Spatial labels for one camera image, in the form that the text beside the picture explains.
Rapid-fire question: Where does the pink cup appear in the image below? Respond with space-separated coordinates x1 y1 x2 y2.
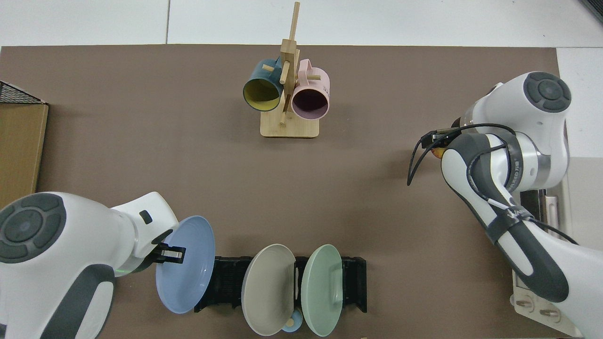
291 59 330 121

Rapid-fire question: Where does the black dish rack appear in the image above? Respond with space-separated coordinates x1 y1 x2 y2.
194 256 367 314

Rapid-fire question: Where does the brown table cloth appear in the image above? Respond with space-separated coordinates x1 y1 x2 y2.
0 45 566 339

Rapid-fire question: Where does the pale green plate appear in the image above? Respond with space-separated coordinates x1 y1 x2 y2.
301 244 343 338

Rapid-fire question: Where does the dark teal cup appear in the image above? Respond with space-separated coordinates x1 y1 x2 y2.
243 57 285 113

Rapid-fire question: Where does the pale toaster oven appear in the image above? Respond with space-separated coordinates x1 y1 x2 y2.
511 158 603 337

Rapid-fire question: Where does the wooden cup stand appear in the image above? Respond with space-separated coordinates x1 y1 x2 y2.
260 1 321 138

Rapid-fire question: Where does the wire basket with wooden floor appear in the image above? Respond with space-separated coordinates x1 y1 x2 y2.
0 80 49 210

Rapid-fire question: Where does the dark grey equipment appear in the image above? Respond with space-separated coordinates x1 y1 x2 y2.
579 0 603 24

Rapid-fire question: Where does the small blue round thing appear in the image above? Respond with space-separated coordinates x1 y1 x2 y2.
282 308 304 333

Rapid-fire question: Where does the blue plate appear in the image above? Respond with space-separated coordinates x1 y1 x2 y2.
155 215 216 315

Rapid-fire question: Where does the beige grey plate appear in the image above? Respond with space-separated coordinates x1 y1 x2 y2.
241 243 297 337

